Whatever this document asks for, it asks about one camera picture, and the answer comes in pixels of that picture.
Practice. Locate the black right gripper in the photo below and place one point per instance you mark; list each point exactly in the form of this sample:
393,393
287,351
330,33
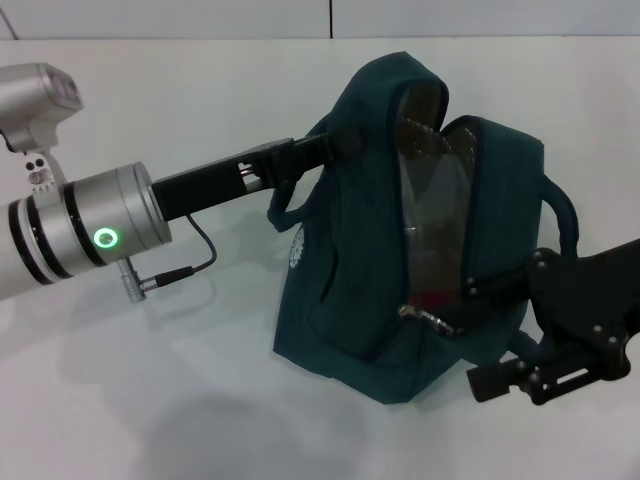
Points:
585,300

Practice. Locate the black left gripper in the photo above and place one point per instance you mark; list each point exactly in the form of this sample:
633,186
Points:
205,187

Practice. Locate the dark teal insulated lunch bag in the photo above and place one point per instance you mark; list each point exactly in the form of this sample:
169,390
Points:
350,250

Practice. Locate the clear food container blue seal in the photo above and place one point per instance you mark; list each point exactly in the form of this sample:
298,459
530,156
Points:
435,200

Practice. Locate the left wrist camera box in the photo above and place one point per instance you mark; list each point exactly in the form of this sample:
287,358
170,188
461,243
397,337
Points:
35,110

